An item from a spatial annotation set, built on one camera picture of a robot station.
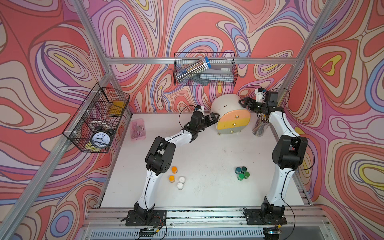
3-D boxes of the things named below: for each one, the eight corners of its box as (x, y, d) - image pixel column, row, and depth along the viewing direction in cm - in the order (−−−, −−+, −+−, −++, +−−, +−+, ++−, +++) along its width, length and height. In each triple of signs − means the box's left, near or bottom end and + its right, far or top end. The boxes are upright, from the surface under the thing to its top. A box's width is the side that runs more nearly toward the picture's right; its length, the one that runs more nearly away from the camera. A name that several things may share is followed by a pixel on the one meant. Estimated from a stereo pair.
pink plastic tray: (132, 142, 107) (130, 139, 105) (132, 122, 120) (130, 119, 117) (146, 139, 109) (145, 136, 106) (144, 119, 121) (143, 117, 119)
